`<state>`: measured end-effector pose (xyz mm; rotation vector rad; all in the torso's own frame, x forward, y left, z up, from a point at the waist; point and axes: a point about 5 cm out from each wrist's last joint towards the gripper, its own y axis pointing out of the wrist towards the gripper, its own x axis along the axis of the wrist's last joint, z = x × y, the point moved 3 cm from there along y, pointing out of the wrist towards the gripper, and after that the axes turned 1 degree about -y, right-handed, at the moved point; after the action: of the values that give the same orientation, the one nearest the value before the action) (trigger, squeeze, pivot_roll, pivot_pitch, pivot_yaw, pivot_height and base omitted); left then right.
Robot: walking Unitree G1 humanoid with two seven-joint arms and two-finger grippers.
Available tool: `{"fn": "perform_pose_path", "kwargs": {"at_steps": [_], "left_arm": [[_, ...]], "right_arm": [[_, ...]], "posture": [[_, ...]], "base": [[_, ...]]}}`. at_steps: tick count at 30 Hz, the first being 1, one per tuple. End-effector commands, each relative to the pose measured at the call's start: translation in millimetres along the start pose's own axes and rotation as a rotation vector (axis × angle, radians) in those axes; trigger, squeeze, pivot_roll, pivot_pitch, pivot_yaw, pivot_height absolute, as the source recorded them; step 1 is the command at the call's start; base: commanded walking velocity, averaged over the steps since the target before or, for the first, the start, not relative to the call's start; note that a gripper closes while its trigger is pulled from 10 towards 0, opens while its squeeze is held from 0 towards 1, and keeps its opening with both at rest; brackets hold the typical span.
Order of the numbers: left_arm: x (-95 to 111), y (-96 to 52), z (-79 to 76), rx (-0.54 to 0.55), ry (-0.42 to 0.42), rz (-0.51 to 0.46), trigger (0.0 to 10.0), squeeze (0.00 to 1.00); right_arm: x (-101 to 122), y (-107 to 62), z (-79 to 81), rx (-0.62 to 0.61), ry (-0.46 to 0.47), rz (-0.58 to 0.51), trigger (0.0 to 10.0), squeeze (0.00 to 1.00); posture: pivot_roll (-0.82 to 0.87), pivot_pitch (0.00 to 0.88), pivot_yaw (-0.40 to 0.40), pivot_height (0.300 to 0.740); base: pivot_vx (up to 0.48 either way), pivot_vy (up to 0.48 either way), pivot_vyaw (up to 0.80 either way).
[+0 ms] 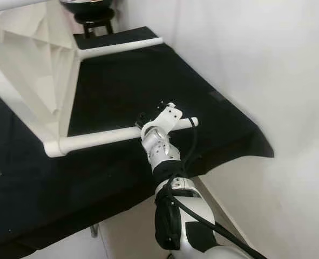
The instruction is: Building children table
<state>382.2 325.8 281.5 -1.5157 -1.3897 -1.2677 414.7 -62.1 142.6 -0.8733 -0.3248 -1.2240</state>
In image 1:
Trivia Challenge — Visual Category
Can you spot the black round stool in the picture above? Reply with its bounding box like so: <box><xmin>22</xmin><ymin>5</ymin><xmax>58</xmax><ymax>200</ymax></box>
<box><xmin>73</xmin><ymin>12</ymin><xmax>118</xmax><ymax>39</ymax></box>

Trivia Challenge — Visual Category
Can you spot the white plastic table top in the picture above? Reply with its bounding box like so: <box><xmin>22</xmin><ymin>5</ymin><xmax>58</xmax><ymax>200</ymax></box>
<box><xmin>0</xmin><ymin>10</ymin><xmax>83</xmax><ymax>158</ymax></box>

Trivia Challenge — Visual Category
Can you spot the black table cloth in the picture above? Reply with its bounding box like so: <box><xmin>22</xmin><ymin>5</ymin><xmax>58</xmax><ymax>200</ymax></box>
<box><xmin>0</xmin><ymin>27</ymin><xmax>274</xmax><ymax>258</ymax></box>

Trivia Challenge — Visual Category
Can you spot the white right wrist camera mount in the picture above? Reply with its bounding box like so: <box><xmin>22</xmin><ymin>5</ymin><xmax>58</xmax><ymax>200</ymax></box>
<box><xmin>140</xmin><ymin>102</ymin><xmax>185</xmax><ymax>143</ymax></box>

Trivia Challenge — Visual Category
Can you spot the grey tape strip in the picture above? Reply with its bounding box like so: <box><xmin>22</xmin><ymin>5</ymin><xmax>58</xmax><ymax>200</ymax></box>
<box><xmin>208</xmin><ymin>90</ymin><xmax>228</xmax><ymax>103</ymax></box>

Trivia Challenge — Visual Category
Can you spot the black bowl with steel rim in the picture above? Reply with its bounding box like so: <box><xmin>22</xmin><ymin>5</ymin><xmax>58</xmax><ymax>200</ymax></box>
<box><xmin>60</xmin><ymin>0</ymin><xmax>118</xmax><ymax>14</ymax></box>

